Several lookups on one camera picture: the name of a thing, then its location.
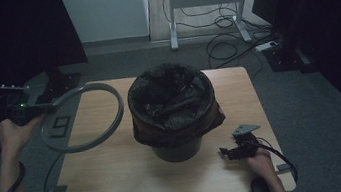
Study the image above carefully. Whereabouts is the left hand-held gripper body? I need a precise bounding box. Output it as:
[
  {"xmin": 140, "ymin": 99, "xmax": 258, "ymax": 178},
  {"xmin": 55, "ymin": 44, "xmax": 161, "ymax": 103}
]
[{"xmin": 0, "ymin": 80, "xmax": 40, "ymax": 130}]

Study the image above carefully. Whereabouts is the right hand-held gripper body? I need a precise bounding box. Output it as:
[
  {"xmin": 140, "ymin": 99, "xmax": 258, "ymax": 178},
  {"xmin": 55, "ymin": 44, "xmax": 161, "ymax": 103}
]
[{"xmin": 227, "ymin": 121, "xmax": 271, "ymax": 162}]

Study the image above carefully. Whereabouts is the black plastic trash bin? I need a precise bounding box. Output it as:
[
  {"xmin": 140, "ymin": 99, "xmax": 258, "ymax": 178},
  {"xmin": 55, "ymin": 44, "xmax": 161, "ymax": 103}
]
[{"xmin": 150, "ymin": 135, "xmax": 207, "ymax": 167}]

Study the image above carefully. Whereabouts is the black garbage bag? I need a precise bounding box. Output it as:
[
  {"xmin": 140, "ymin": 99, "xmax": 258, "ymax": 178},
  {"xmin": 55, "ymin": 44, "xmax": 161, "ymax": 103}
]
[{"xmin": 122, "ymin": 56, "xmax": 229, "ymax": 153}]

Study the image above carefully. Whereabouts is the grey plastic bin ring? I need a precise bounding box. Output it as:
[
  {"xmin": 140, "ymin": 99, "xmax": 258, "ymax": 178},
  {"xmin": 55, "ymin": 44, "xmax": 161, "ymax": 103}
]
[{"xmin": 33, "ymin": 78, "xmax": 130, "ymax": 158}]

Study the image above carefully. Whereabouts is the person's right hand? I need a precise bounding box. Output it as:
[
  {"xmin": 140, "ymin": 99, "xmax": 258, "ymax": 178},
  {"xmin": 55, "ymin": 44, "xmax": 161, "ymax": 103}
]
[{"xmin": 244, "ymin": 145, "xmax": 281, "ymax": 184}]

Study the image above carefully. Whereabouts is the person's left hand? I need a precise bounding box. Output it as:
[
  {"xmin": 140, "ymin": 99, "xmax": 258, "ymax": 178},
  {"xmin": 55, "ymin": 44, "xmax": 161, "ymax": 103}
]
[{"xmin": 0, "ymin": 113, "xmax": 49, "ymax": 162}]

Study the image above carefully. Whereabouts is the white power strip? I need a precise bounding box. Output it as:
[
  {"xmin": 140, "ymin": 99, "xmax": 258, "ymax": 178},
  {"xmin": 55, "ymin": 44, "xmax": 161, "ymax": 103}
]
[{"xmin": 254, "ymin": 40, "xmax": 279, "ymax": 54}]

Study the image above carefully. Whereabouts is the white cabinet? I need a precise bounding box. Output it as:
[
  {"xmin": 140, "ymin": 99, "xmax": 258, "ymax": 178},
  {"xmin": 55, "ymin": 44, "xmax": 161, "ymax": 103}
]
[{"xmin": 59, "ymin": 0, "xmax": 154, "ymax": 48}]

